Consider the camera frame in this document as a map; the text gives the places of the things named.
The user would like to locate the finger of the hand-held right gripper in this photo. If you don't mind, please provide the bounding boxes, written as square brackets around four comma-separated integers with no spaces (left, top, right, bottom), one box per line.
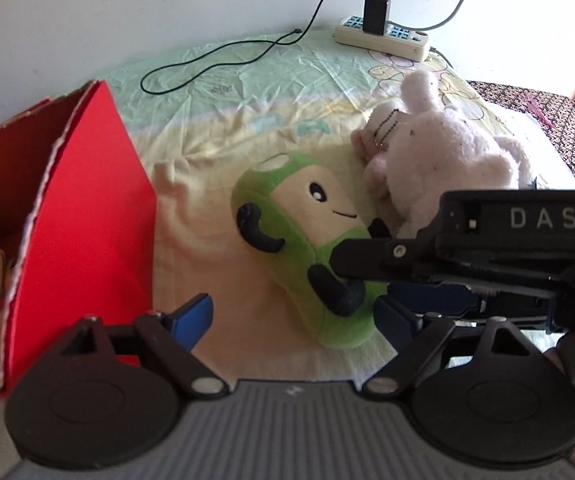
[328,236,439,282]
[389,282,474,317]

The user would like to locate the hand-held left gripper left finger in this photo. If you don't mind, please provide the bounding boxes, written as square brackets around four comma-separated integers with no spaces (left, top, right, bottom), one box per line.
[60,294,230,401]

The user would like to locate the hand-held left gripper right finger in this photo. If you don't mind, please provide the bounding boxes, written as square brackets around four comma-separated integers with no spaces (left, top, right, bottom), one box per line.
[357,296,535,401]

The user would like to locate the green plush toy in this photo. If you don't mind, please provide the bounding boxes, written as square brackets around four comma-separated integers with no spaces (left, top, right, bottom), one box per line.
[230,152,394,351]

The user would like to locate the pink rabbit plush toy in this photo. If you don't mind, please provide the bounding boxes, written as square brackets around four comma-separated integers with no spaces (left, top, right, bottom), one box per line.
[351,69,538,238]

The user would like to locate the red cardboard box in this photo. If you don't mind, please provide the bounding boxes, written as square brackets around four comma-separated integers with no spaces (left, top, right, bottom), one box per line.
[0,79,159,396]

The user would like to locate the green yellow printed bed sheet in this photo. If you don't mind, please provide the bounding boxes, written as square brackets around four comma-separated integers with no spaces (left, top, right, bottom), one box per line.
[0,27,573,461]

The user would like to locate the white power strip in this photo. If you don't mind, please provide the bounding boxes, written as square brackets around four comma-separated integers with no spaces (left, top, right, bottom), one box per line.
[335,15,432,62]

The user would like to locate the black charger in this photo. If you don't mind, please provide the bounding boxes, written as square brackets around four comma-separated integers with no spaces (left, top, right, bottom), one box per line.
[364,0,392,37]

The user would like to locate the black charging cable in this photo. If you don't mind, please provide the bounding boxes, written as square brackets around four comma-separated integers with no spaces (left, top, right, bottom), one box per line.
[140,0,387,96]

